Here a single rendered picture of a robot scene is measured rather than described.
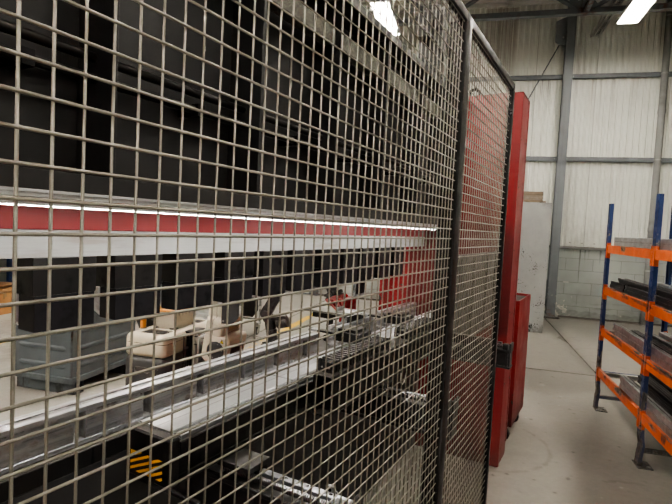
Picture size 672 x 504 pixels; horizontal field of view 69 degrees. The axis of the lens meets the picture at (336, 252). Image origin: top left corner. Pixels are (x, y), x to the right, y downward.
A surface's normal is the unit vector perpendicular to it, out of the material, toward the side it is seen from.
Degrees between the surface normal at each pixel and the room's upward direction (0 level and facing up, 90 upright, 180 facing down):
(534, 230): 90
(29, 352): 90
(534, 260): 90
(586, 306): 90
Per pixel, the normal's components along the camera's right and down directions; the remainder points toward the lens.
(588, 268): -0.25, 0.04
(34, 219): 0.87, 0.07
